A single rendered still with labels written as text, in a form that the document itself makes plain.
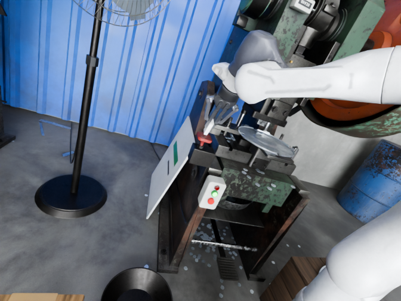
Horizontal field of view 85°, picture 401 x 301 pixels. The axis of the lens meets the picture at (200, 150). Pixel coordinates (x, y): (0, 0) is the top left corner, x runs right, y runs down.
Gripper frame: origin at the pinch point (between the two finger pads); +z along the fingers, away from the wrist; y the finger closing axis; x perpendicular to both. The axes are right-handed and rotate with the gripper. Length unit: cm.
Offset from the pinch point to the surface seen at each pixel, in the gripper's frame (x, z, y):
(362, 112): 14, -22, 66
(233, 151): 2.7, 13.6, 18.9
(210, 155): -7.0, 8.7, 4.5
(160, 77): 118, 67, -19
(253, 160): -0.1, 12.6, 28.7
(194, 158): -8.3, 11.5, -1.3
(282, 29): 26.9, -34.1, 16.4
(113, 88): 109, 88, -57
